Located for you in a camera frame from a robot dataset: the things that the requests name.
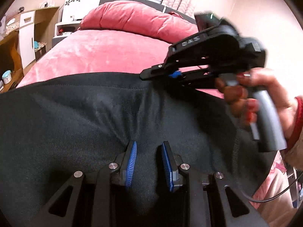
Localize black pants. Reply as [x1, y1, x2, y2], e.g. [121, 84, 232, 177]
[1, 73, 274, 226]

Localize right hand red nails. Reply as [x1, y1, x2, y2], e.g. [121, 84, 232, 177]
[215, 68, 302, 142]

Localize grey bed headboard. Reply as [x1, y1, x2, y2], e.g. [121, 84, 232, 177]
[99, 0, 196, 24]

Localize pink folded duvet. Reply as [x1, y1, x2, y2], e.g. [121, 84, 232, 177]
[80, 1, 198, 44]

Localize pink bed sheet mattress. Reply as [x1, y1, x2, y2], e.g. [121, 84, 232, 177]
[16, 29, 225, 99]

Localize light blue jar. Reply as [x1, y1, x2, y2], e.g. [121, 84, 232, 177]
[2, 70, 12, 85]

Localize grey white nightstand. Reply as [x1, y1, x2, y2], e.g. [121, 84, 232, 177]
[52, 21, 81, 47]

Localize wooden side table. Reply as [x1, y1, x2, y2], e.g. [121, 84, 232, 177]
[1, 31, 24, 93]

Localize white wood cabinet desk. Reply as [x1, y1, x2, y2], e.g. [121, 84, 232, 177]
[6, 7, 59, 68]

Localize black cable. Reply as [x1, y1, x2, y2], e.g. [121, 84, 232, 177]
[239, 171, 303, 204]

